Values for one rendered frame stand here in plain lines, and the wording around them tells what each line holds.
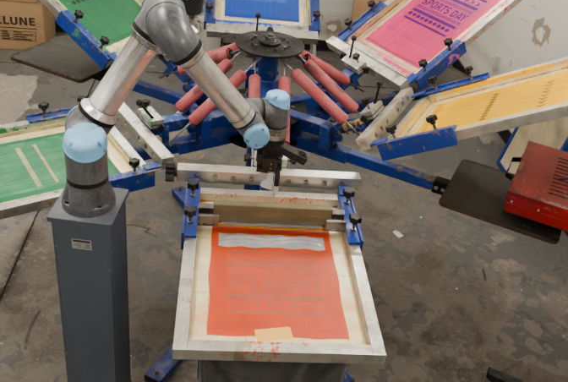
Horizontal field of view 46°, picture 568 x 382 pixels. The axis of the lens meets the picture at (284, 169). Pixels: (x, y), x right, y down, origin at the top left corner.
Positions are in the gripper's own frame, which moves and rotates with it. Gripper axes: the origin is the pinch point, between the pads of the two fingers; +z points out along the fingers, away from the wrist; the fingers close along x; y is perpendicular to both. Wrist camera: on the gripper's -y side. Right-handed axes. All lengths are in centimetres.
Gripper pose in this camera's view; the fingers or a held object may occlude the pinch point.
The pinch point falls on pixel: (275, 188)
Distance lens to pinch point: 226.4
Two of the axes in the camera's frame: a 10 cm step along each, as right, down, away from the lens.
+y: -9.9, -0.5, -0.9
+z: -0.9, 8.5, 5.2
